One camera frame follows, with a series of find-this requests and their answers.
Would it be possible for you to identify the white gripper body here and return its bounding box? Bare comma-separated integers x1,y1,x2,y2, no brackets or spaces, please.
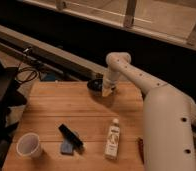
103,67,120,89

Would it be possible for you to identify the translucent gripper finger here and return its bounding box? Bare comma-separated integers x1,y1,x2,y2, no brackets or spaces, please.
102,87,113,97

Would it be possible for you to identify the dark ceramic bowl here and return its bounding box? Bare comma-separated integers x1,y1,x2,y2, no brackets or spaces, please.
87,79,103,96

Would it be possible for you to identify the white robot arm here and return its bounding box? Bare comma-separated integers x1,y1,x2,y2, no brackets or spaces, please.
102,52,196,171

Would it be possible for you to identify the white lotion bottle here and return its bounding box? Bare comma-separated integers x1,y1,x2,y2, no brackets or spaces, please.
105,118,120,159

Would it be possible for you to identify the black rectangular remote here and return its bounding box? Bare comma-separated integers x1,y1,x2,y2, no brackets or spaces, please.
59,124,83,148

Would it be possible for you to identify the red pocket knife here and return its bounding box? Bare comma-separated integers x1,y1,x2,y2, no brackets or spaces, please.
138,138,144,164

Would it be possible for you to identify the white plastic cup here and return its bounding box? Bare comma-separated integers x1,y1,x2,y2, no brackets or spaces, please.
16,133,43,158

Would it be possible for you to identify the black cable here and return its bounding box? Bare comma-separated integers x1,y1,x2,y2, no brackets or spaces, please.
14,46,45,85

